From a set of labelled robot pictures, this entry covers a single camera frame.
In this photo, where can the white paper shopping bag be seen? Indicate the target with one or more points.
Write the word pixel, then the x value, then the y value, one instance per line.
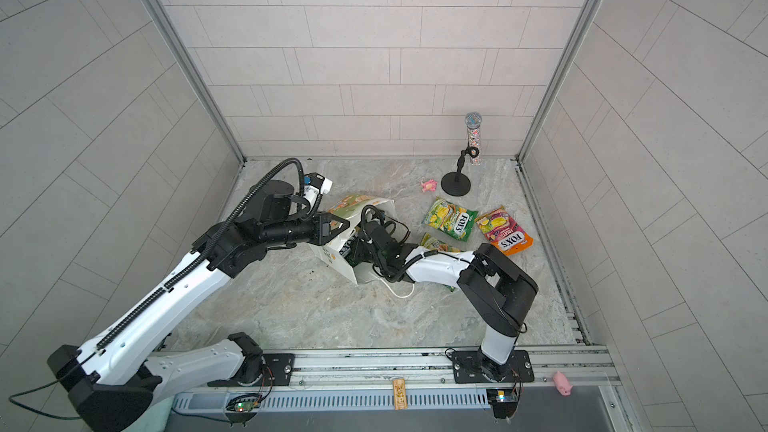
pixel 361 210

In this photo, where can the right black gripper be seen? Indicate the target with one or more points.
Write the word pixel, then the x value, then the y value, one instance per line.
pixel 357 252

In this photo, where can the green Fox's candy bag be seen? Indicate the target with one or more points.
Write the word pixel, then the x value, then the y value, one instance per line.
pixel 454 220
pixel 438 245

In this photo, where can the black microphone stand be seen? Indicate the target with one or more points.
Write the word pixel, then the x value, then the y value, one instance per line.
pixel 456 183

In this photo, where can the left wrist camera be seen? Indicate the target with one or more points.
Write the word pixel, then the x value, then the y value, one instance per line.
pixel 315 185

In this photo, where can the circuit board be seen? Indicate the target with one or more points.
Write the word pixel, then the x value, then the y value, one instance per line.
pixel 503 402
pixel 244 404

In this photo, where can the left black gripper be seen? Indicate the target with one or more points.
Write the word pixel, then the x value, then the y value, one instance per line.
pixel 325 234

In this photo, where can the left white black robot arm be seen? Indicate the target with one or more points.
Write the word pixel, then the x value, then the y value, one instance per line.
pixel 114 378

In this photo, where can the aluminium mounting rail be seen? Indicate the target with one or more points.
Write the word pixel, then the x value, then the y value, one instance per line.
pixel 361 380

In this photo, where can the small pink toy figure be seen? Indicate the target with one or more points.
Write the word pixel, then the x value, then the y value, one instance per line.
pixel 429 186

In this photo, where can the glitter microphone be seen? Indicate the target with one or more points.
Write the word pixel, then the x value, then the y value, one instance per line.
pixel 473 121

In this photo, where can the orange Fox's candy bag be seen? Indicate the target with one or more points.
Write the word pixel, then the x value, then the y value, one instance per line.
pixel 504 232

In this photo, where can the small wooden tag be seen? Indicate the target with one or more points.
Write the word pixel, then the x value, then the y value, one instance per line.
pixel 400 401

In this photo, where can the pink object on rail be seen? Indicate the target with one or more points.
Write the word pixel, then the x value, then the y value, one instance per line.
pixel 562 383

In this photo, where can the right circuit board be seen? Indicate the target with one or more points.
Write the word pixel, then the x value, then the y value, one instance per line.
pixel 503 402

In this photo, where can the left circuit board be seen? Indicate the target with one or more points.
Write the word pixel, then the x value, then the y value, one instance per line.
pixel 244 404

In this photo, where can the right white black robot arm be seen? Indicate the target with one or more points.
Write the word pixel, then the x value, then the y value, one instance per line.
pixel 500 291

